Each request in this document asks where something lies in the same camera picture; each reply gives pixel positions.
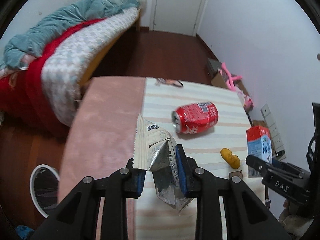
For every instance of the white round waste bin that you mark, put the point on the white round waste bin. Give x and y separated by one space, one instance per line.
42 190

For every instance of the brown paper card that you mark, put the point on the brown paper card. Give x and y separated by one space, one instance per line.
238 173

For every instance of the white door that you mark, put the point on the white door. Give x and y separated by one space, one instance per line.
177 5

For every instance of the brown cardboard box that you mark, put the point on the brown cardboard box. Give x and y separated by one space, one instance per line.
220 81

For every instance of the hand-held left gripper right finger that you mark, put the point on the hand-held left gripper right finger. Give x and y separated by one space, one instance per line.
182 175

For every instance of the white power strip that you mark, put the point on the white power strip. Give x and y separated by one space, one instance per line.
273 130

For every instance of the pink table cloth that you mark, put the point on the pink table cloth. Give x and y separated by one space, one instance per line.
100 130

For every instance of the grey box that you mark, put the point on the grey box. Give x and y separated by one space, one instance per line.
212 66

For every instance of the wooden bed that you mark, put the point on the wooden bed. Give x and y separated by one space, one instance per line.
105 52

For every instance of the wooden crate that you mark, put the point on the wooden crate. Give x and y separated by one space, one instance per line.
258 124

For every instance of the striped table cloth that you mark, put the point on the striped table cloth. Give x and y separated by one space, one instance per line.
212 145

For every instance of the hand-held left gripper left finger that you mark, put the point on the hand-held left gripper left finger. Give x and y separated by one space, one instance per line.
137 182

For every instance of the blue and white milk carton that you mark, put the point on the blue and white milk carton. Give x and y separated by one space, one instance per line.
258 142

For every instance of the red soda can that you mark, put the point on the red soda can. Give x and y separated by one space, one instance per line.
197 117

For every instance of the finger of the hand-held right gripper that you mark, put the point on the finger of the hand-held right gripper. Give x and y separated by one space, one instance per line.
287 167
256 163

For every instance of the teal quilt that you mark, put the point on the teal quilt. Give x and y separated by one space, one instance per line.
70 17

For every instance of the checkered bed sheet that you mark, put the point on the checkered bed sheet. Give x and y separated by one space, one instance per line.
75 55

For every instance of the red blanket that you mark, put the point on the red blanket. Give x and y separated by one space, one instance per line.
30 92

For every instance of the black charger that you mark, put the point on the black charger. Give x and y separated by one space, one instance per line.
280 153

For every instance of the small yellow potato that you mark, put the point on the small yellow potato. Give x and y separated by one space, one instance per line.
230 158

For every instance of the silver foil wrapper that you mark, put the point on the silver foil wrapper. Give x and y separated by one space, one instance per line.
155 140

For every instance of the pink plush toy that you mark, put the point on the pink plush toy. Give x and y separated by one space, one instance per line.
231 80

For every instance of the blue cloth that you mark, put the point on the blue cloth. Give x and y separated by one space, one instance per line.
24 232

